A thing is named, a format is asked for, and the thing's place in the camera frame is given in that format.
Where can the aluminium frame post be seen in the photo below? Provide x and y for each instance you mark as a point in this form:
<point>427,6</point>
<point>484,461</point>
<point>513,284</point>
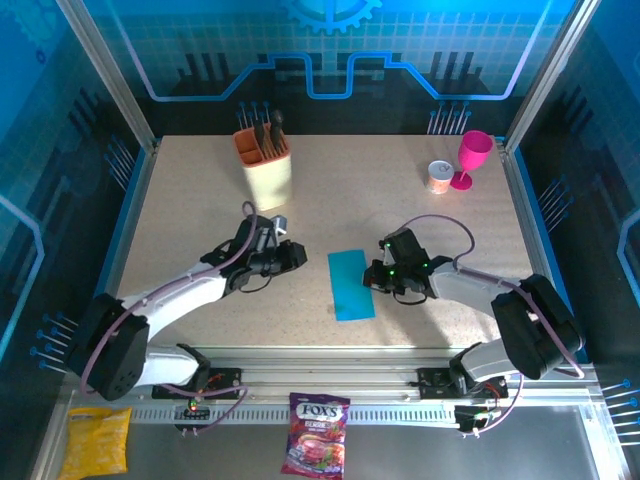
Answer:
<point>107,75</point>
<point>550,75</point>

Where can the pink plastic goblet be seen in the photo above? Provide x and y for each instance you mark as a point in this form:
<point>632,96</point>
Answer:
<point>472,147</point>

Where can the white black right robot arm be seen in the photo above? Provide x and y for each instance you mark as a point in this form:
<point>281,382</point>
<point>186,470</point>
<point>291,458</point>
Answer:
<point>465,285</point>

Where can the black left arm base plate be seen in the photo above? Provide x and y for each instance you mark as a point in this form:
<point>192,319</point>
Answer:
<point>227,382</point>

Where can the beige orange utensil holder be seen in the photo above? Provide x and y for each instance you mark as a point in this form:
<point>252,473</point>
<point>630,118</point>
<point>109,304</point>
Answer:
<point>267,177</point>

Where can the orange white can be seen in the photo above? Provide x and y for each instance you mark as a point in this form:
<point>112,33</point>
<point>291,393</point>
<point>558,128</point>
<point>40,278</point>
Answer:
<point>440,177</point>

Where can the small black circuit board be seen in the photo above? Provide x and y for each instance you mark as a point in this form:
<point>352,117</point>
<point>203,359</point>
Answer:
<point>192,413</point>
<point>470,417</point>

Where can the yellow snack bag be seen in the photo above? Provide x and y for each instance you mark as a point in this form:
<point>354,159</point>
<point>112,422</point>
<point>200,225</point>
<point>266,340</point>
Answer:
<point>95,442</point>

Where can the purple candy bag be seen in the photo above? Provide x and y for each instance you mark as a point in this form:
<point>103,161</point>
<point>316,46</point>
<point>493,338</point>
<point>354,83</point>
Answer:
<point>315,435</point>

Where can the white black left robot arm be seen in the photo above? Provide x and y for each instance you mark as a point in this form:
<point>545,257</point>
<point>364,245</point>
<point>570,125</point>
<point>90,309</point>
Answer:
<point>175,302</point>

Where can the blue cloth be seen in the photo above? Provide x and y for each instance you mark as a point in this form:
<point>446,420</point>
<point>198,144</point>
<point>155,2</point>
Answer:
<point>350,290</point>

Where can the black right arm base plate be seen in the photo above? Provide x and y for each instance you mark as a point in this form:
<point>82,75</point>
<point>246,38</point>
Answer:
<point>432,382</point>

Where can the aluminium frame rail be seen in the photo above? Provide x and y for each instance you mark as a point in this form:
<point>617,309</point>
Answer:
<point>325,372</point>

